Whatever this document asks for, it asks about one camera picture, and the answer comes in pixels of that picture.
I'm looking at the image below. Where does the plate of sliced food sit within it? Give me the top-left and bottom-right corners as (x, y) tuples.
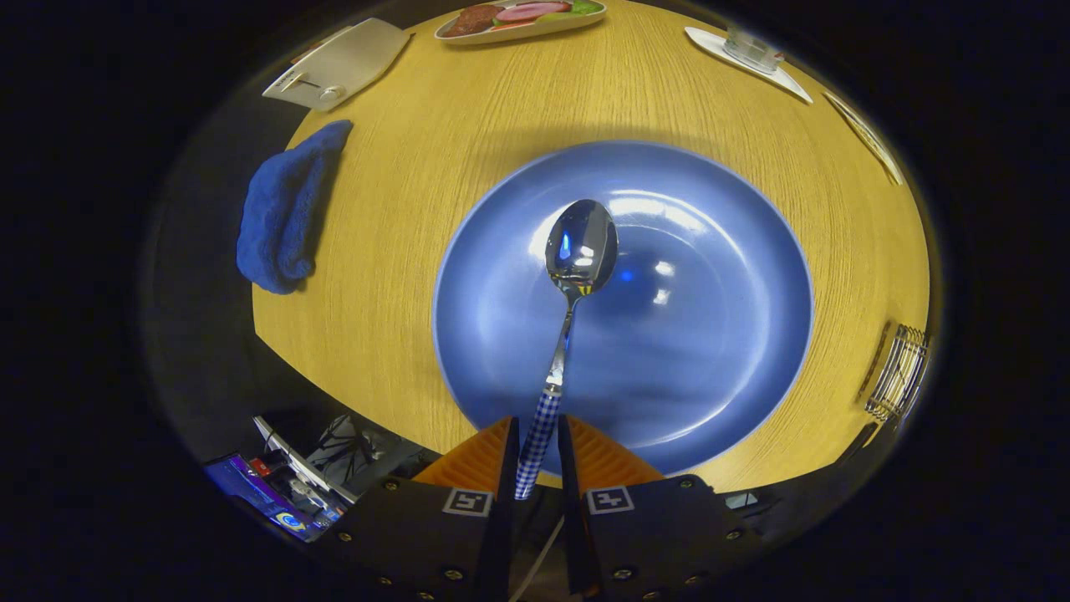
(434, 0), (608, 45)

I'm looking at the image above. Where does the white drink bottle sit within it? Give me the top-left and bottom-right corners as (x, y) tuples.
(723, 25), (787, 74)

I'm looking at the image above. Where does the white toaster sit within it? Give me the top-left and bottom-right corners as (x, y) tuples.
(262, 18), (414, 113)

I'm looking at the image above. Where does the white divided snack dish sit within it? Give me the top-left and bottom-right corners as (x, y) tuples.
(823, 90), (905, 186)

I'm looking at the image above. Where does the metal wire basket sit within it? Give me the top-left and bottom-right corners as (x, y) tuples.
(864, 324), (931, 423)

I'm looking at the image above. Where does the blue folded towel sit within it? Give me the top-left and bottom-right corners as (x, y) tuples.
(236, 120), (354, 295)

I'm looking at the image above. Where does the checked-handle spoon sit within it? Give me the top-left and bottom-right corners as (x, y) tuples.
(512, 198), (620, 501)

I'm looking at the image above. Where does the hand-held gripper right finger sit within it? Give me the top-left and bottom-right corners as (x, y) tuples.
(558, 414), (766, 602)

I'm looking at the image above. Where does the blue round plate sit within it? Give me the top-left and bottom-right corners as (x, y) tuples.
(431, 140), (814, 477)

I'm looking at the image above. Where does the glowing laptop screen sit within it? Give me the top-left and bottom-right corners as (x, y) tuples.
(205, 454), (348, 544)

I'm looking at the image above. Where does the white flat device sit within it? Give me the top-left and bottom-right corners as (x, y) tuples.
(253, 416), (360, 505)

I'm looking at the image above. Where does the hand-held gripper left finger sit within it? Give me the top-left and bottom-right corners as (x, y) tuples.
(322, 416), (521, 602)

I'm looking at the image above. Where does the white square coaster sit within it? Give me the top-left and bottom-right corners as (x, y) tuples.
(684, 26), (813, 105)

